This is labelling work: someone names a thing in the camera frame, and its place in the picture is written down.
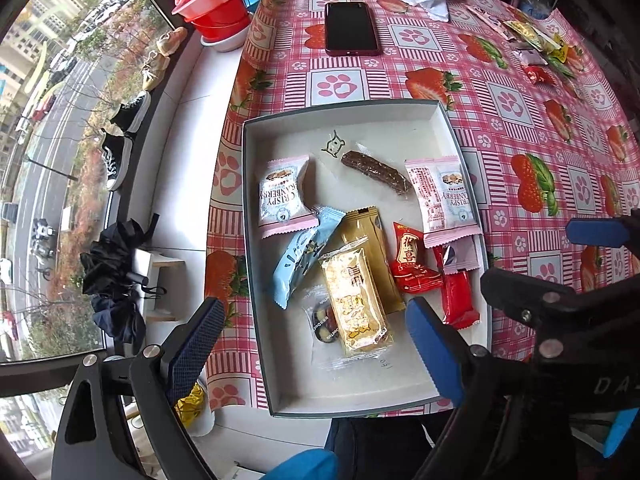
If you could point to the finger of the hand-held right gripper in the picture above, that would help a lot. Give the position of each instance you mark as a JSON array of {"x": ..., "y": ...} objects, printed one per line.
[
  {"x": 525, "y": 295},
  {"x": 597, "y": 233}
]

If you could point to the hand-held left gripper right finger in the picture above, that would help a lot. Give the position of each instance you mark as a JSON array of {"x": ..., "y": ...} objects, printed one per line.
[{"x": 430, "y": 350}]

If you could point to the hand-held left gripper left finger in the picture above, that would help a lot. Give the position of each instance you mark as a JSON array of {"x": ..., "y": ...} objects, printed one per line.
[{"x": 195, "y": 345}]

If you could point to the long red snack packet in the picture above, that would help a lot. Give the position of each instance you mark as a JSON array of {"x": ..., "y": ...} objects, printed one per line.
[{"x": 457, "y": 300}]

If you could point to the purple snack bar packet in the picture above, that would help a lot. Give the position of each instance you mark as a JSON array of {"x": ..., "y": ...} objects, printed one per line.
[{"x": 467, "y": 255}]

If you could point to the red gold snack packet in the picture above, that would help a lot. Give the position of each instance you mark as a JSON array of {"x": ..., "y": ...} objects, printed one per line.
[{"x": 412, "y": 265}]

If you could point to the yellow pastry packet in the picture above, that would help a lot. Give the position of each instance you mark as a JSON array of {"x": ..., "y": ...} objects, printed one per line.
[{"x": 355, "y": 305}]

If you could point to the grey white cardboard box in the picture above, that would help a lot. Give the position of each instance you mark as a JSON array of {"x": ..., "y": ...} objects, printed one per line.
[{"x": 295, "y": 380}]

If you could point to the clear nut packet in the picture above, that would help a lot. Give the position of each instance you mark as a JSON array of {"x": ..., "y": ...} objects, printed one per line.
[{"x": 322, "y": 322}]

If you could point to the gold snack bar packet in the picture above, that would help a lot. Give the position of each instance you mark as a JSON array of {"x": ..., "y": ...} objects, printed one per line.
[{"x": 372, "y": 240}]

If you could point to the pink white snack packet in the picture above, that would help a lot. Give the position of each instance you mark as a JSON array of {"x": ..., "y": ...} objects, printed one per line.
[
  {"x": 285, "y": 195},
  {"x": 445, "y": 200}
]

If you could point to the light blue snack packet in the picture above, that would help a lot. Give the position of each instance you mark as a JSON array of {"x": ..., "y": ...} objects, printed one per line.
[{"x": 300, "y": 260}]

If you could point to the chocolate bar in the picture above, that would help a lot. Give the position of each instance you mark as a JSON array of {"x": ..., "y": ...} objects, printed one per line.
[{"x": 375, "y": 170}]

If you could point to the yellow crumpled bag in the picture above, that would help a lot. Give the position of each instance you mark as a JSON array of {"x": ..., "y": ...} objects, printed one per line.
[{"x": 190, "y": 405}]

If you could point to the white wooden box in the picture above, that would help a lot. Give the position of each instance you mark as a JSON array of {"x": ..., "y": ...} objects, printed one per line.
[{"x": 165, "y": 280}]

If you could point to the navy folded umbrella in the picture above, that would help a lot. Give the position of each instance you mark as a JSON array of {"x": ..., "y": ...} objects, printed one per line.
[{"x": 120, "y": 320}]

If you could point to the person's dark trousers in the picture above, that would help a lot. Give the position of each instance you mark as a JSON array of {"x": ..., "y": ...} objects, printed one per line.
[{"x": 375, "y": 440}]

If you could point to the black folded umbrella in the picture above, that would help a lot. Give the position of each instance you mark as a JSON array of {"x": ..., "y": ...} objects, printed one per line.
[{"x": 112, "y": 255}]

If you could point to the strawberry print checked tablecloth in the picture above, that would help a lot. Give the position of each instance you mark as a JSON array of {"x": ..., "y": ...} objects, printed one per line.
[{"x": 500, "y": 110}]

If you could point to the blue plastic chair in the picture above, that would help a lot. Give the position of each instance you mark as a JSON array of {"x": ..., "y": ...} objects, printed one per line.
[{"x": 300, "y": 466}]

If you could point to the small red snack packet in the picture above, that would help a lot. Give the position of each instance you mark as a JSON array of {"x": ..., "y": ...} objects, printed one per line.
[{"x": 539, "y": 75}]

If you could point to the black canvas sneaker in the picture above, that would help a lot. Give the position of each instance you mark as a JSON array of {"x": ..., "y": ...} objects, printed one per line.
[
  {"x": 117, "y": 160},
  {"x": 131, "y": 112}
]

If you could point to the pile of snack packets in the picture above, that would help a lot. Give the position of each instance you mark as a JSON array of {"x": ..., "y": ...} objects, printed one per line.
[{"x": 525, "y": 32}]

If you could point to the clear plastic bag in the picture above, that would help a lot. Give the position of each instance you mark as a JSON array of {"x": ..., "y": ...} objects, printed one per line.
[{"x": 539, "y": 7}]

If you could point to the beige shoe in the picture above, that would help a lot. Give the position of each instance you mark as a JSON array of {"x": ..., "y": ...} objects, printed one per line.
[
  {"x": 155, "y": 72},
  {"x": 172, "y": 40}
]

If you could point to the window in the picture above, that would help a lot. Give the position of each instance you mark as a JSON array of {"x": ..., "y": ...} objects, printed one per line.
[{"x": 50, "y": 110}]

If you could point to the white basin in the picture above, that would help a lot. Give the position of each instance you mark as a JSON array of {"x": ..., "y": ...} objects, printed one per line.
[{"x": 225, "y": 42}]

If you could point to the dark smartphone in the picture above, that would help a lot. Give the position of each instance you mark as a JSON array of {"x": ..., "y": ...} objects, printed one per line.
[{"x": 352, "y": 27}]

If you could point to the blue plastic basin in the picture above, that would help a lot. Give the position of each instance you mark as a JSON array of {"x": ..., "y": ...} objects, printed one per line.
[{"x": 254, "y": 0}]

